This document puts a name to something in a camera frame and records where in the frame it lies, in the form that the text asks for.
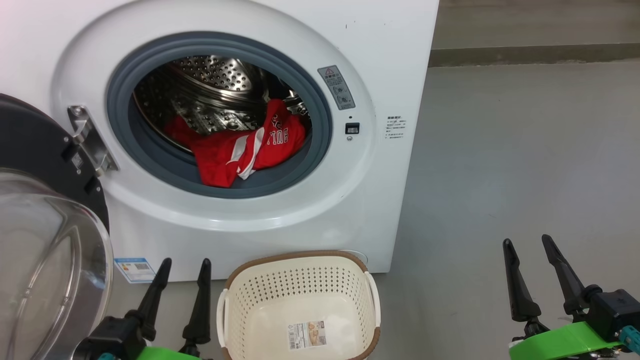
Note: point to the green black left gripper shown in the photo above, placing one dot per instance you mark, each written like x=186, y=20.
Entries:
x=107, y=340

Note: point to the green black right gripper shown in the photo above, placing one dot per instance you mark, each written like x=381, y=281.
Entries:
x=565, y=342

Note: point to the red white sports jersey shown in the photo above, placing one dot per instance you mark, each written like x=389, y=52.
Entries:
x=225, y=155

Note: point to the black round glass washer door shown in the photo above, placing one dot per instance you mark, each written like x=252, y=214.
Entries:
x=35, y=150

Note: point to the cream perforated basket brown rim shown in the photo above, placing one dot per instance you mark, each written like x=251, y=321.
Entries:
x=300, y=295

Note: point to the white front-load washing machine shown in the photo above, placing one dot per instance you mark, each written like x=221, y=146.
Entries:
x=390, y=200

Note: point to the metal door hinge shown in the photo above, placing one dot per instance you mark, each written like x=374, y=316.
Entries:
x=90, y=137

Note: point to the grey rubber door gasket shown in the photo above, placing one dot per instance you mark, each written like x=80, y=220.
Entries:
x=120, y=100

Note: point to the stainless steel washing machine drum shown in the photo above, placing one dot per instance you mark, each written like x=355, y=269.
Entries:
x=210, y=85

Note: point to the black door lock socket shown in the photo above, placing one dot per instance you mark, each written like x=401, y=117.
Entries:
x=352, y=128

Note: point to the blue energy label sticker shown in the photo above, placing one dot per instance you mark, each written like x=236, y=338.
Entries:
x=135, y=270

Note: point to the paper product label sticker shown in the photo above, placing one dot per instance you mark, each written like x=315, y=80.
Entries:
x=306, y=335

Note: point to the round white filter cover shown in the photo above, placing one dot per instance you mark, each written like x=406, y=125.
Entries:
x=359, y=256

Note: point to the grey warning sticker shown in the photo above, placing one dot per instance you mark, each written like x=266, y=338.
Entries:
x=337, y=87

